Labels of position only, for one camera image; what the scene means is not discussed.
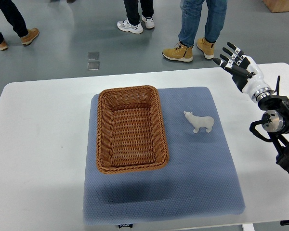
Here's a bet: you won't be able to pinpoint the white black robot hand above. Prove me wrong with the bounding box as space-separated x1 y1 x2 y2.
213 42 274 103

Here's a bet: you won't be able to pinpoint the lower floor outlet plate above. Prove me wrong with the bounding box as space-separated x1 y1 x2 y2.
87 61 100 70

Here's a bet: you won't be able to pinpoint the blue-grey foam mat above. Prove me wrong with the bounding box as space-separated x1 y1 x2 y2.
83 87 245 226

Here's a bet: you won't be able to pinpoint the black table label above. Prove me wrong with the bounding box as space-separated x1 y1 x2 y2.
118 224 133 229

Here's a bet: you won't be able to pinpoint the brown wicker basket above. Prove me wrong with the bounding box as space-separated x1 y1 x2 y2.
96 85 169 174

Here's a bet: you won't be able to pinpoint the floor outlet plate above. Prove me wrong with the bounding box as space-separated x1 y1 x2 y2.
87 51 99 61
87 61 100 70

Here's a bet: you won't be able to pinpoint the person with white sneakers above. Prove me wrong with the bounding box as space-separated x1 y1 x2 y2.
117 0 155 34

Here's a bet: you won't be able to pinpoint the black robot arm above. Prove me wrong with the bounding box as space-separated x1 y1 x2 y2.
250 76 289 173

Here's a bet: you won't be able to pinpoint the person in blue jeans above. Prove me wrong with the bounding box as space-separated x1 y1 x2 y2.
162 0 228 62

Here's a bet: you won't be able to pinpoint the wooden box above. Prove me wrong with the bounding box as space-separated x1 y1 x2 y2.
263 0 289 13

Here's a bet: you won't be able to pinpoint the white bear figurine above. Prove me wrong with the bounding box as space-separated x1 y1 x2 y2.
184 111 214 133

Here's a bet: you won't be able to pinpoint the upper floor outlet plate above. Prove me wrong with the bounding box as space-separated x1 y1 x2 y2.
87 51 99 61

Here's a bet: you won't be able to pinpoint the person with dark trousers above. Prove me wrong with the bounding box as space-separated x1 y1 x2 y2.
0 0 39 51

